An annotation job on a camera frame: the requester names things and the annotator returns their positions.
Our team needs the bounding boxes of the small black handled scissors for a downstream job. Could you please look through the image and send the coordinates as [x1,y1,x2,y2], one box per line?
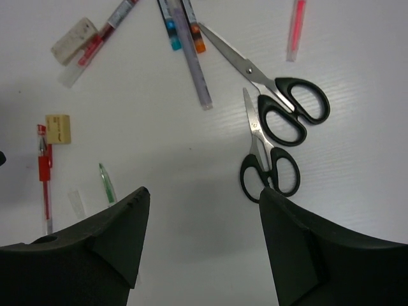
[239,88,301,203]

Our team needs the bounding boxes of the large black handled scissors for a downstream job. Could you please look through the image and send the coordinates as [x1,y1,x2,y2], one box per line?
[198,22,331,147]

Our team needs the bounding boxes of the orange red pen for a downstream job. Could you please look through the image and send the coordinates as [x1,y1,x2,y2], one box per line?
[182,0,206,54]

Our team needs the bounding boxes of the clear pen cap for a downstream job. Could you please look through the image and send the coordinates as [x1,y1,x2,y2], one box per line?
[68,189,87,220]

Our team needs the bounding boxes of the blue pen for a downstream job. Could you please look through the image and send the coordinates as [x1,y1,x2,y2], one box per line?
[157,0,182,51]

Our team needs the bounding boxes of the white eraser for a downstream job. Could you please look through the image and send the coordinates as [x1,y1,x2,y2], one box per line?
[50,17,98,66]

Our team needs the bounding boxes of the tan eraser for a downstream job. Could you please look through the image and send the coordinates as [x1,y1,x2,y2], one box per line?
[45,114,71,145]

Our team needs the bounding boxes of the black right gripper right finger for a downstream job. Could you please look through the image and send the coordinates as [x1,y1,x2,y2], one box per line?
[259,188,407,305]

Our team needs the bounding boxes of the pink highlighter pen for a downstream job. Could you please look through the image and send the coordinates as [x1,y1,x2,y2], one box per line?
[286,0,307,62]

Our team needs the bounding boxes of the red gel pen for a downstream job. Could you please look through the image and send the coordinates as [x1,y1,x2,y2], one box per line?
[37,124,53,235]

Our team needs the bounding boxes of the green pen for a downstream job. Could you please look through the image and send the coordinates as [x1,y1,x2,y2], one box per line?
[98,163,117,207]

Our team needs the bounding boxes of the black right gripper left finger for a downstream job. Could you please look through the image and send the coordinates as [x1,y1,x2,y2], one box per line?
[1,187,150,305]

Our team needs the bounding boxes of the red pen with clear cap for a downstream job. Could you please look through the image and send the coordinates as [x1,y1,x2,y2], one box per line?
[58,0,138,88]

